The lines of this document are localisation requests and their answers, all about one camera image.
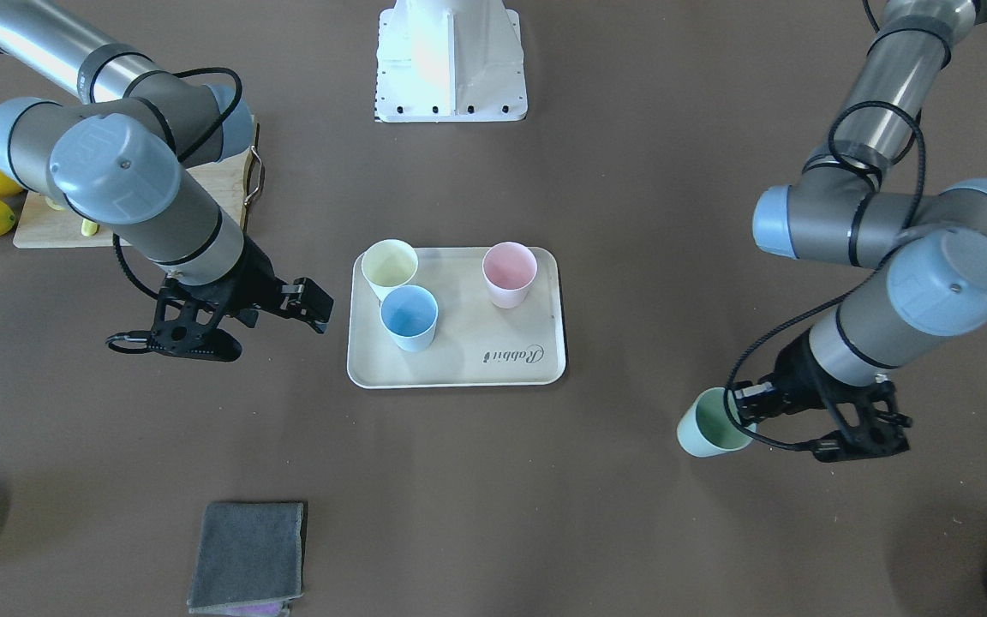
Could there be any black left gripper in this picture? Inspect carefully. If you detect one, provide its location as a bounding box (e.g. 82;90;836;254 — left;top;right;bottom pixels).
729;331;860;424

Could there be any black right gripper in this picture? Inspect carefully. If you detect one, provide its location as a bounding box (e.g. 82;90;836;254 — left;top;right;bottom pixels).
162;236;334;333

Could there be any green plastic cup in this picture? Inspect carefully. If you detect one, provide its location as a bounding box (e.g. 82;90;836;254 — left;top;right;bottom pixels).
677;387;753;458

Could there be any cream plastic cup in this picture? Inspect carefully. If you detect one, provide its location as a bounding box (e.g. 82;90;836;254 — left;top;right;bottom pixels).
361;238;419;302

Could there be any blue plastic cup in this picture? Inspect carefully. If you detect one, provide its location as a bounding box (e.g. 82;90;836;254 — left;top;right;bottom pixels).
380;285;440;352

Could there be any pink plastic cup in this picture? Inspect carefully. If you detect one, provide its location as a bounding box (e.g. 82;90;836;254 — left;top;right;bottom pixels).
482;242;538;309

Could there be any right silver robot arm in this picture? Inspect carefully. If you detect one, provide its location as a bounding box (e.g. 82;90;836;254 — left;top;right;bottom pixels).
0;1;333;354

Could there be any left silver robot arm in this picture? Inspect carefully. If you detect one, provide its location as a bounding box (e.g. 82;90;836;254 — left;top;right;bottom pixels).
730;1;987;426

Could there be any cream rabbit tray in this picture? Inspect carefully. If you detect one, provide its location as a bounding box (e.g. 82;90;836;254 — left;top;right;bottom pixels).
346;247;565;389

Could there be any yellow plastic knife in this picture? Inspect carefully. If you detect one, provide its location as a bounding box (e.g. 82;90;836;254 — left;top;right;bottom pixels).
80;219;99;237

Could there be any grey folded cloth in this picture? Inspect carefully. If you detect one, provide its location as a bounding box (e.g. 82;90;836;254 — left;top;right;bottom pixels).
187;501;305;616

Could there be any wooden cutting board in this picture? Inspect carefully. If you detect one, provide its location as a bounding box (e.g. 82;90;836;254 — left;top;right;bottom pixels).
13;118;266;249

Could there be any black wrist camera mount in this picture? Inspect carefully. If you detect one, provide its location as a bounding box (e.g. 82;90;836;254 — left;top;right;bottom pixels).
146;279;242;362
811;381;912;464

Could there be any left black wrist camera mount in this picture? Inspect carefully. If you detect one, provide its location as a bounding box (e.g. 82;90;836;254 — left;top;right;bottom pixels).
811;381;912;464

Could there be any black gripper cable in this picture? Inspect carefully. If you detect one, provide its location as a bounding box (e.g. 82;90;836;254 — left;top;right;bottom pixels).
105;67;244;354
723;101;926;452

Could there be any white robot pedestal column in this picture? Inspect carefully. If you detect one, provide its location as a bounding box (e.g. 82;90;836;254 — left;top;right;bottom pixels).
374;1;529;123

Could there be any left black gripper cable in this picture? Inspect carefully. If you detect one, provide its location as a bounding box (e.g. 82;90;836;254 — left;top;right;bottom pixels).
723;101;926;452

